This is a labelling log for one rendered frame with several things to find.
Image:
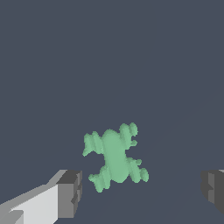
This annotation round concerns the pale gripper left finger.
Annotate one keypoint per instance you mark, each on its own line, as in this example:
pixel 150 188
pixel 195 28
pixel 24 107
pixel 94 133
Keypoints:
pixel 46 201

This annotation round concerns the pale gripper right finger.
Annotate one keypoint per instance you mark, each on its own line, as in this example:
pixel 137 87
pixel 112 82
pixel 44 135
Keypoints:
pixel 215 186

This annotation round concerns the green frog toy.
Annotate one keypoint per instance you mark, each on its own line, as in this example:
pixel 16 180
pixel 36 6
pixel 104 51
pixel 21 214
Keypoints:
pixel 114 157

